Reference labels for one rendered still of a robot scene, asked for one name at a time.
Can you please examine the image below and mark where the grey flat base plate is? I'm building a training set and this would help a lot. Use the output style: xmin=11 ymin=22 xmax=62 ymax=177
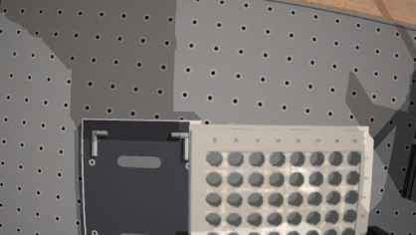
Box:
xmin=0 ymin=0 xmax=416 ymax=235

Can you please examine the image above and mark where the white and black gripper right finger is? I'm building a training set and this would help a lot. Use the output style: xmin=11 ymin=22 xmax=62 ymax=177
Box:
xmin=366 ymin=226 xmax=390 ymax=235

